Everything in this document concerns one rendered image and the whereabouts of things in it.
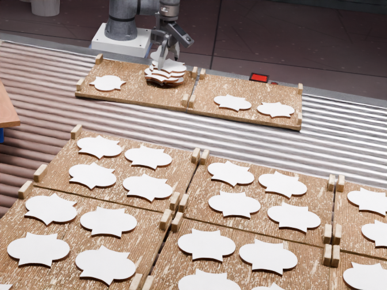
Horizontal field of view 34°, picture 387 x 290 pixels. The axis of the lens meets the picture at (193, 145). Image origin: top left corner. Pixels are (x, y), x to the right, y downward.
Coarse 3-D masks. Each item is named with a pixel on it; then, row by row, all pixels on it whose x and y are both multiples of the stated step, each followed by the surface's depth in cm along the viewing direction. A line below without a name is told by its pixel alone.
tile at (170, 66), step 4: (168, 60) 251; (172, 60) 251; (152, 64) 247; (156, 64) 246; (164, 64) 247; (168, 64) 247; (172, 64) 247; (176, 64) 248; (180, 64) 248; (156, 68) 244; (164, 68) 243; (168, 68) 243; (172, 68) 244; (176, 68) 244; (180, 68) 245; (184, 68) 245; (168, 72) 241; (172, 72) 243; (176, 72) 243; (180, 72) 243
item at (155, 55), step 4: (160, 48) 241; (152, 52) 242; (156, 52) 241; (160, 52) 240; (152, 56) 241; (156, 56) 241; (164, 56) 240; (156, 60) 241; (160, 60) 240; (164, 60) 241; (160, 64) 240; (160, 68) 241
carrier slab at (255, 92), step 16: (208, 80) 253; (224, 80) 255; (240, 80) 256; (208, 96) 240; (240, 96) 243; (256, 96) 244; (272, 96) 246; (288, 96) 247; (192, 112) 229; (208, 112) 228; (224, 112) 229; (240, 112) 230; (256, 112) 232; (288, 128) 226
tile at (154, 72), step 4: (152, 68) 245; (152, 72) 241; (156, 72) 241; (160, 72) 242; (164, 72) 242; (164, 76) 241; (168, 76) 240; (172, 76) 241; (176, 76) 241; (180, 76) 242
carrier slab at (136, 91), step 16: (96, 64) 256; (112, 64) 257; (128, 64) 259; (144, 64) 261; (128, 80) 246; (144, 80) 247; (192, 80) 252; (80, 96) 232; (96, 96) 231; (112, 96) 232; (128, 96) 233; (144, 96) 234; (160, 96) 236; (176, 96) 237
